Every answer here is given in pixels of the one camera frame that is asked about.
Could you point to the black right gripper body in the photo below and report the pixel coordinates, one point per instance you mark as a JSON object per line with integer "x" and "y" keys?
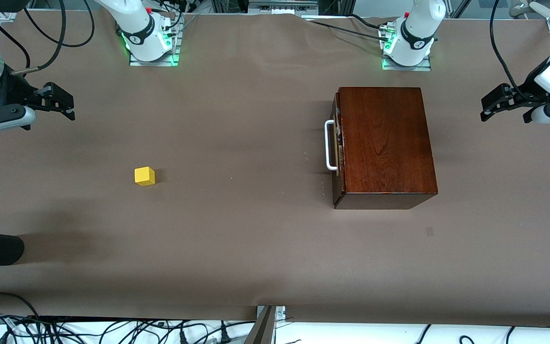
{"x": 11, "y": 90}

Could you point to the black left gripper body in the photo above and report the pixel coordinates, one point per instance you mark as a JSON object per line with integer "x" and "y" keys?
{"x": 527, "y": 91}

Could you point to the yellow cube block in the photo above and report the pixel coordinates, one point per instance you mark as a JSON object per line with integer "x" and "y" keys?
{"x": 144, "y": 176}

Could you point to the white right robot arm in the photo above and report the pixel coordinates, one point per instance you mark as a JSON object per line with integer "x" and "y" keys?
{"x": 136, "y": 24}

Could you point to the grey plastic object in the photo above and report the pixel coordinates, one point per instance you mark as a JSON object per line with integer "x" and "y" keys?
{"x": 528, "y": 8}

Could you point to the dark brown wooden box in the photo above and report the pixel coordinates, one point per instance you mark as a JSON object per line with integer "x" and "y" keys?
{"x": 389, "y": 143}

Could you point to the brown paper table cover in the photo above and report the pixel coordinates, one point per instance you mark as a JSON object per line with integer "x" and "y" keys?
{"x": 232, "y": 215}

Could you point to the dark grey metal bar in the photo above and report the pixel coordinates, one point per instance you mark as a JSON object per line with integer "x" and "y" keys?
{"x": 261, "y": 329}

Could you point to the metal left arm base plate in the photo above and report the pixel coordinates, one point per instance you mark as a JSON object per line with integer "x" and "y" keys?
{"x": 406, "y": 68}

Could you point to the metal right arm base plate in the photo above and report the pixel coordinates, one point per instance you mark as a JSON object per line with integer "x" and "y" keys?
{"x": 153, "y": 62}

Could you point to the silver metal bracket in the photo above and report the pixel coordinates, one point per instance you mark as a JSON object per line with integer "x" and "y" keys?
{"x": 280, "y": 313}

